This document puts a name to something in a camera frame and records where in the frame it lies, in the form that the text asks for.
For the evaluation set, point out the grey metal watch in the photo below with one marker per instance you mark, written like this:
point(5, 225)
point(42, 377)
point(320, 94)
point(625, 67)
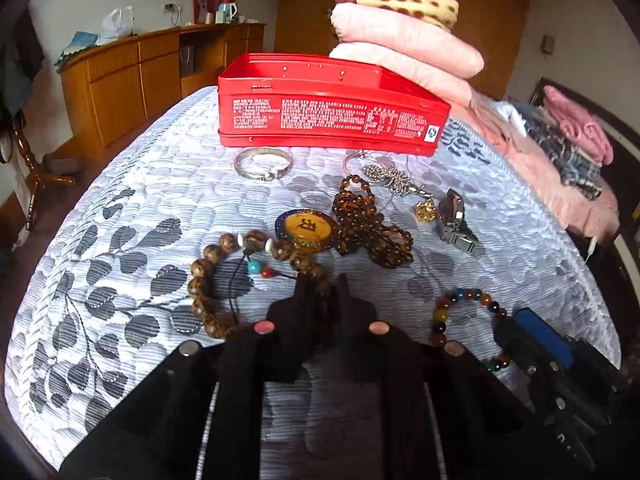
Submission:
point(452, 215)

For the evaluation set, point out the dark hanging clothes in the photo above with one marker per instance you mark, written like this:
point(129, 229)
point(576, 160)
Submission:
point(20, 70)

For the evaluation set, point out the white plastic bag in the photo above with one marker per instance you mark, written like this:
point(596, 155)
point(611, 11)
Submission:
point(117, 25)

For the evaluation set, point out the small gold charm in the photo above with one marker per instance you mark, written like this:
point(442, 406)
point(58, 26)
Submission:
point(426, 211)

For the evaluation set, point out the wooden coat stand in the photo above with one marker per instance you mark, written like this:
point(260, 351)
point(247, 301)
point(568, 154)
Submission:
point(37, 175)

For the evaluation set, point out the pink folded quilt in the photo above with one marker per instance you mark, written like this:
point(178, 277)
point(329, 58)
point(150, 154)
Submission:
point(400, 35)

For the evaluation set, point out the dark wooden headboard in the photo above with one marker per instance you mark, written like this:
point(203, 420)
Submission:
point(625, 200)

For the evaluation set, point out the grey wall switch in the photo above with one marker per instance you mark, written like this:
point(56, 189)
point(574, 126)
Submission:
point(549, 44)

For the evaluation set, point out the pink padded garment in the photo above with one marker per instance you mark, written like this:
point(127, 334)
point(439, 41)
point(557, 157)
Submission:
point(580, 125)

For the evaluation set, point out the large pink quilt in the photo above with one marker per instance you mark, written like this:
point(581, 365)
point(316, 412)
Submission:
point(525, 160)

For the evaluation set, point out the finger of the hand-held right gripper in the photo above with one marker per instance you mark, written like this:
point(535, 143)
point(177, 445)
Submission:
point(520, 346)
point(542, 332)

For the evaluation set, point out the grey slipper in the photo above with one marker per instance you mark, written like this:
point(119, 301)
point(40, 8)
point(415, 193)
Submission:
point(60, 164)

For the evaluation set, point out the white garment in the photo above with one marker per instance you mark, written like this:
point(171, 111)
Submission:
point(517, 112)

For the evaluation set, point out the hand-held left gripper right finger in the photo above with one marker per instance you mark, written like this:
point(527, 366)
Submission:
point(350, 312)

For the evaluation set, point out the wooden sideboard cabinet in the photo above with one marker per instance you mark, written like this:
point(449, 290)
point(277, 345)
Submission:
point(120, 90)

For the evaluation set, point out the wooden wardrobe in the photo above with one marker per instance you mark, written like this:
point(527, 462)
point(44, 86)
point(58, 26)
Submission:
point(490, 15)

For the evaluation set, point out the yellow brown-spotted blanket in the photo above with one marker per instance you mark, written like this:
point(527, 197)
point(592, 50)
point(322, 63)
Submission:
point(415, 7)

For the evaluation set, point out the grey paper bag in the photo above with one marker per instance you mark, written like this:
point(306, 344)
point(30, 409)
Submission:
point(187, 60)

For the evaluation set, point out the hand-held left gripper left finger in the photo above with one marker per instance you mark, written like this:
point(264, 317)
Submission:
point(300, 312)

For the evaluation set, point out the wide silver bangle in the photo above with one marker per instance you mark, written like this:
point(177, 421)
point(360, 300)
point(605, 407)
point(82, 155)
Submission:
point(260, 152)

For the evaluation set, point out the teal kettle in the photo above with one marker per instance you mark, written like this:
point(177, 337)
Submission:
point(226, 11)

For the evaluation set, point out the red tin box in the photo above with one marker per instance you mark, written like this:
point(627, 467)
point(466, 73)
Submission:
point(325, 110)

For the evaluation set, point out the round yellow blue pendant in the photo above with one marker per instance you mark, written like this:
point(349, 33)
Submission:
point(305, 225)

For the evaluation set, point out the plaid garment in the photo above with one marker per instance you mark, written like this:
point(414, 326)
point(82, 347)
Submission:
point(565, 160)

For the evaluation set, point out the red picture frame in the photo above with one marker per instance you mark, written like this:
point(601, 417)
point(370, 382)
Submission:
point(202, 5)

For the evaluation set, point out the blue cloth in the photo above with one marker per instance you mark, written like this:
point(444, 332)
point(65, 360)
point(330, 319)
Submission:
point(77, 45)

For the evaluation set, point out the white wall socket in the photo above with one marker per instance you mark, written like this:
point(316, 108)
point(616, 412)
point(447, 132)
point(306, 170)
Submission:
point(170, 7)

